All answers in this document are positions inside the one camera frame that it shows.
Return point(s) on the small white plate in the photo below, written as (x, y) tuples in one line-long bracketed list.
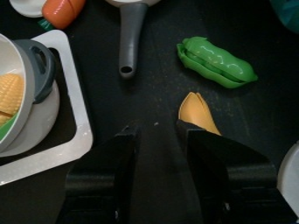
[(26, 7)]

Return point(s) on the yellow toy corn cob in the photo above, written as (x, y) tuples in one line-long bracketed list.
[(9, 96)]

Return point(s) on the orange toy carrot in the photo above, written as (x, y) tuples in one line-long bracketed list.
[(61, 11)]

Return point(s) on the green toy pea pod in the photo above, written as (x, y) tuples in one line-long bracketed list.
[(216, 62)]

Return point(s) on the white plate edge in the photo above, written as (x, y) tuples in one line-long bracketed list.
[(289, 178)]

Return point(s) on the yellow toy banana peel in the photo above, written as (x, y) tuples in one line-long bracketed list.
[(196, 113)]

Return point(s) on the white toy stove tray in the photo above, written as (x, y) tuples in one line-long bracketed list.
[(57, 122)]

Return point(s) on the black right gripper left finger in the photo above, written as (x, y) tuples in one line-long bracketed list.
[(101, 178)]

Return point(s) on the teal toy object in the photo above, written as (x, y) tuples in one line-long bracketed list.
[(287, 13)]

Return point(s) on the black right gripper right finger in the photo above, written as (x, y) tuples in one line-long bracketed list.
[(229, 175)]

